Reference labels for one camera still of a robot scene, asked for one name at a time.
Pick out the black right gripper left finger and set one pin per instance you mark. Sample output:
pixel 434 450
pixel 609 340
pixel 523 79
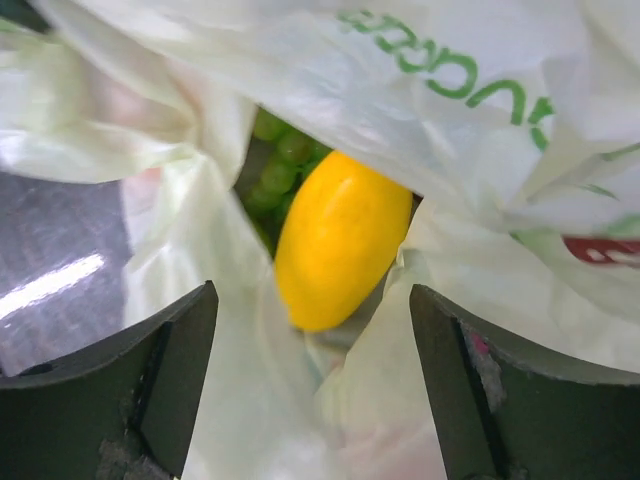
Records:
pixel 122 408

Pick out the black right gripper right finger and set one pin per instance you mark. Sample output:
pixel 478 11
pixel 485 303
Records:
pixel 507 408

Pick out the yellow fake mango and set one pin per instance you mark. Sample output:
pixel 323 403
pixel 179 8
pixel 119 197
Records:
pixel 339 238

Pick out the pale green plastic bag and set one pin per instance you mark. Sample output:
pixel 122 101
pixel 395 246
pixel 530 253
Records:
pixel 516 121

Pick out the green fake grapes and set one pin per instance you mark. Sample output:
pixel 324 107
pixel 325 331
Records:
pixel 289 157

